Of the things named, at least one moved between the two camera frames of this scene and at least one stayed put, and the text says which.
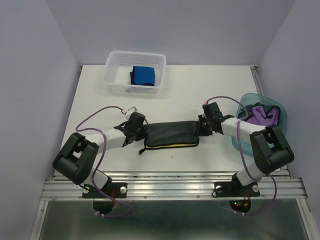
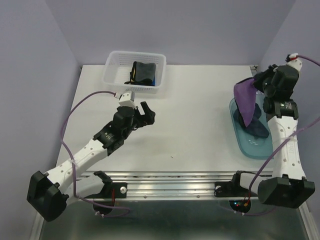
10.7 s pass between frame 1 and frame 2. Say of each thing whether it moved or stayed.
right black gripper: moved
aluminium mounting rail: stayed
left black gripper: moved
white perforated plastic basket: stayed
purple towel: moved
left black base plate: stayed
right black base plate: stayed
